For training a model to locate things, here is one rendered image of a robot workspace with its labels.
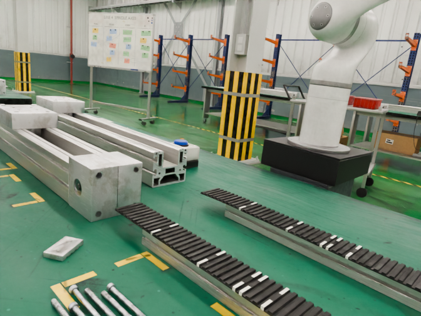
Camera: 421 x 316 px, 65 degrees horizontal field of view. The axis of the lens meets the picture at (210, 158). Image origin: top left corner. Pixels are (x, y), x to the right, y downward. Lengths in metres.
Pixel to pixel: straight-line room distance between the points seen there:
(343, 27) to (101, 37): 6.25
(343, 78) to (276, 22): 8.92
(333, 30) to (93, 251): 0.80
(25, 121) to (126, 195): 0.42
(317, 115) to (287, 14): 8.75
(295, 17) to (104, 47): 5.02
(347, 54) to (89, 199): 0.82
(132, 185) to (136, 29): 5.96
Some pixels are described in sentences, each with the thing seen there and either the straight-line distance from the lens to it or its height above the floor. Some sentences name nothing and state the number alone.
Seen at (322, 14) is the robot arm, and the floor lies 1.23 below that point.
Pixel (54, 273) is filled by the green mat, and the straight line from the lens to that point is 0.49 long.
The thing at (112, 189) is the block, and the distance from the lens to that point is 0.61.
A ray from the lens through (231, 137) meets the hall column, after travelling 4.07.
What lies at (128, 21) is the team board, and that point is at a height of 1.80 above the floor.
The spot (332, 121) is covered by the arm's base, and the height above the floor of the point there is 0.94.
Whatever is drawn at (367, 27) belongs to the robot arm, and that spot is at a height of 1.21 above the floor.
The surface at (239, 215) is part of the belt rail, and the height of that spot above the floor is 0.79.
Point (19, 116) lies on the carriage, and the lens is 0.96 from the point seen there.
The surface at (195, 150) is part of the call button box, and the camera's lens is 0.95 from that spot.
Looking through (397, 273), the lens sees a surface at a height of 0.81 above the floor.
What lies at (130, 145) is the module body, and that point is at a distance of 0.83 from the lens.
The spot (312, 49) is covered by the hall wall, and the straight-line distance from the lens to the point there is 9.20.
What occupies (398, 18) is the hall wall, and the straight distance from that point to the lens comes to 8.54.
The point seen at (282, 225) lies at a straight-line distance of 0.58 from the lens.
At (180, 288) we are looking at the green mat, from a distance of 0.45.
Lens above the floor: 1.05
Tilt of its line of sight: 14 degrees down
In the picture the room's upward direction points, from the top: 6 degrees clockwise
